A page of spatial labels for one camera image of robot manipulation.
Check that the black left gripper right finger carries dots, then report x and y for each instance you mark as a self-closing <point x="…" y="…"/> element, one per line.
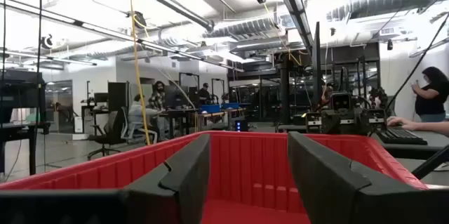
<point x="322" y="182"/>

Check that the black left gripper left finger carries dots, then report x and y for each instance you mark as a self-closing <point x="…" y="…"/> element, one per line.
<point x="182" y="189"/>

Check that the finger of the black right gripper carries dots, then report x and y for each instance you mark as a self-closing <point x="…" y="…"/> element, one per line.
<point x="329" y="123"/>
<point x="360" y="121"/>

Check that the person's forearm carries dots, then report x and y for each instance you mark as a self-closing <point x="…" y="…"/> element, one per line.
<point x="433" y="127"/>

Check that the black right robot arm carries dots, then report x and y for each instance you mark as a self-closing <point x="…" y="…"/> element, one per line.
<point x="379" y="94"/>

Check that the red ribbed plastic bin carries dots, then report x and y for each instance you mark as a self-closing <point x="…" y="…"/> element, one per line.
<point x="245" y="168"/>

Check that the blue plastic bin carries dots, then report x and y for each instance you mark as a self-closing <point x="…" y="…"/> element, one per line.
<point x="210" y="108"/>
<point x="231" y="105"/>

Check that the person's hand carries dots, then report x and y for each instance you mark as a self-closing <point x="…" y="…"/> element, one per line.
<point x="400" y="122"/>

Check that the black computer keyboard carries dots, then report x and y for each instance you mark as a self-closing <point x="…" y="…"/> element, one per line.
<point x="400" y="135"/>

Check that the black structural column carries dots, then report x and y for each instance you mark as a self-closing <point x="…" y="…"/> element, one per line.
<point x="284" y="90"/>

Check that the black device with blue lights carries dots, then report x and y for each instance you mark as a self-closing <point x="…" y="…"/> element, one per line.
<point x="240" y="125"/>

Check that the grey office chair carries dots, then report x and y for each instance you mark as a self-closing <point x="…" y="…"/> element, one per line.
<point x="135" y="131"/>

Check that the person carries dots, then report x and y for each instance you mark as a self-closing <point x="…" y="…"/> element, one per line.
<point x="433" y="97"/>
<point x="204" y="95"/>
<point x="135" y="115"/>
<point x="158" y="99"/>

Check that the dark grey desk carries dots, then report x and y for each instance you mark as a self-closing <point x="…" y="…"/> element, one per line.
<point x="436" y="144"/>

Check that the thin black slanted pole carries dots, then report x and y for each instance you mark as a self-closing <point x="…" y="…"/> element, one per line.
<point x="417" y="63"/>

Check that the black metal beam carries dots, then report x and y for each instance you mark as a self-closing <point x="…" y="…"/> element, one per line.
<point x="431" y="162"/>

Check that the black office chair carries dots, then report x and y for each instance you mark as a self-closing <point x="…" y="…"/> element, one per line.
<point x="108" y="136"/>

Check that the black partition panel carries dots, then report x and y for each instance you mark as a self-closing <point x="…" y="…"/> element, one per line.
<point x="117" y="95"/>

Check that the white floor box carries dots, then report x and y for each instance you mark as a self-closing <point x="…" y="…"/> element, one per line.
<point x="79" y="125"/>

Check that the black computer monitor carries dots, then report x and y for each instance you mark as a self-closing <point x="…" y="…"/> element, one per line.
<point x="101" y="97"/>

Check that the black workbench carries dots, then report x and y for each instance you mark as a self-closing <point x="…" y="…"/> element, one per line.
<point x="31" y="127"/>

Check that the black equipment box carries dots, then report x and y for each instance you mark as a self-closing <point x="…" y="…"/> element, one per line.
<point x="21" y="90"/>

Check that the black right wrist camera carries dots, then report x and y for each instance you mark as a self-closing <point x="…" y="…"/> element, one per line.
<point x="341" y="102"/>

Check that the black upright post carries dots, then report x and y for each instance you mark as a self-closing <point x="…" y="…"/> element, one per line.
<point x="317" y="66"/>

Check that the black ceiling light rail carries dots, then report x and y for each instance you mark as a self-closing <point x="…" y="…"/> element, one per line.
<point x="294" y="6"/>

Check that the silver ventilation duct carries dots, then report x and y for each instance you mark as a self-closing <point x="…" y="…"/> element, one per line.
<point x="386" y="1"/>

